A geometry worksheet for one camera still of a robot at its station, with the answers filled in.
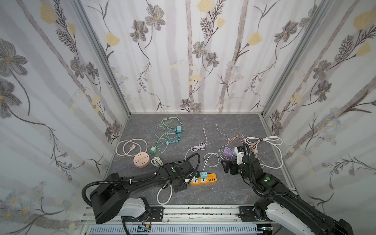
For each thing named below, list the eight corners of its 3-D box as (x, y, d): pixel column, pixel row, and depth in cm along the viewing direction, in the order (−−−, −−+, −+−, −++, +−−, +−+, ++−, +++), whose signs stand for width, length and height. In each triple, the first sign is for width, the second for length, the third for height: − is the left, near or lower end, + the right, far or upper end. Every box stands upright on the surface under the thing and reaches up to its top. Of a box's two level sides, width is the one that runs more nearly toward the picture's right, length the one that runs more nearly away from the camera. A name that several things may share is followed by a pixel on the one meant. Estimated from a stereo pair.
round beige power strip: (132, 167, 92) (131, 165, 90) (136, 153, 98) (135, 151, 96) (148, 167, 92) (147, 166, 90) (150, 153, 98) (150, 152, 96)
